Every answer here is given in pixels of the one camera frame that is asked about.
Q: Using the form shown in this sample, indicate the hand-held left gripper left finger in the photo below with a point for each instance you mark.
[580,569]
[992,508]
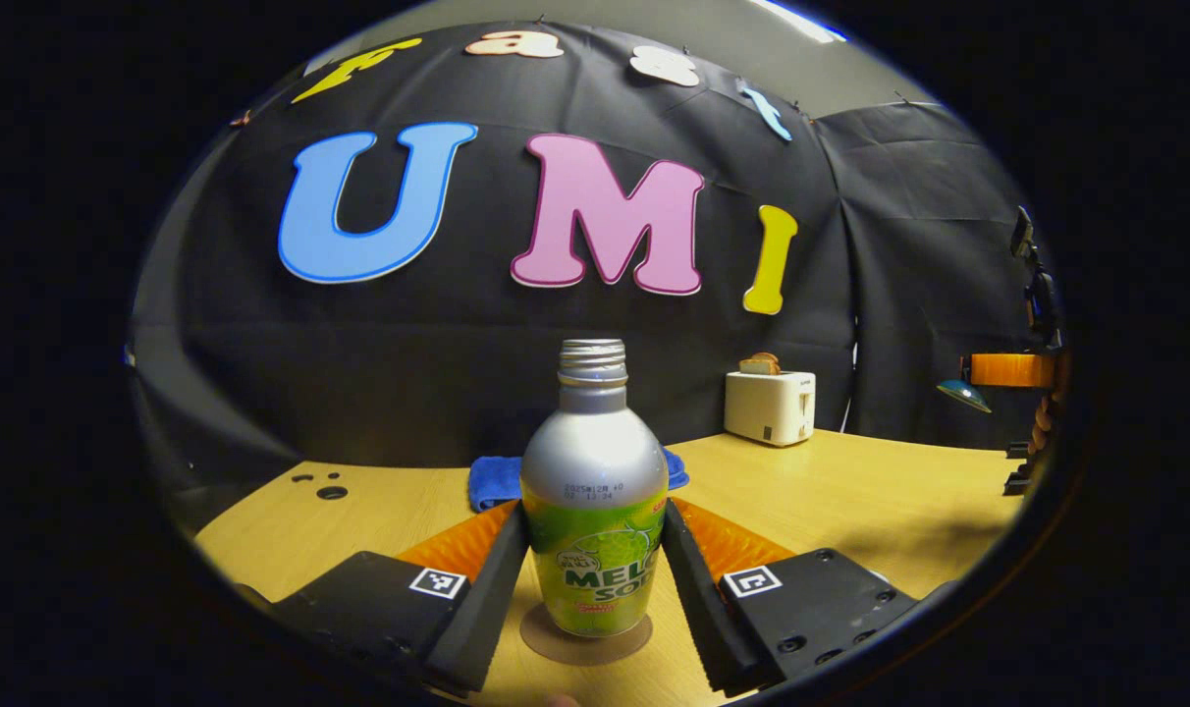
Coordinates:
[477,609]

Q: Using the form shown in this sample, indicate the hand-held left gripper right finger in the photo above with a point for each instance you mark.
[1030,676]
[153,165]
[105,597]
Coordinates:
[708,609]

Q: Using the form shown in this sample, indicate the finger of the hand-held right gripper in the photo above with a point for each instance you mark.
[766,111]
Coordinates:
[1012,370]

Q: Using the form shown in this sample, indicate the blue teacup lid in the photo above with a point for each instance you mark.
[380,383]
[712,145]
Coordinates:
[963,395]

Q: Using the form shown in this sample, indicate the brown round coaster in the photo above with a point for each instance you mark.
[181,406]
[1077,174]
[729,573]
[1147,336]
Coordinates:
[556,643]

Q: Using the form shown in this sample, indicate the silver green water bottle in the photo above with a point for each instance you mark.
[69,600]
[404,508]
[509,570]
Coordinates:
[595,471]

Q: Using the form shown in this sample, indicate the blue folded towel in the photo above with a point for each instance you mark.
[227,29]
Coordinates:
[492,481]

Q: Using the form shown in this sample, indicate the white toaster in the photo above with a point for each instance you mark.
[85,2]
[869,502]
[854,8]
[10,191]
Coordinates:
[767,407]

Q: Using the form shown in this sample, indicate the black backdrop cloth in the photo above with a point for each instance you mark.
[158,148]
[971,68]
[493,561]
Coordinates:
[458,373]

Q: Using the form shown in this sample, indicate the toast slice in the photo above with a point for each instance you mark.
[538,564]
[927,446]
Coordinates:
[770,360]
[752,367]

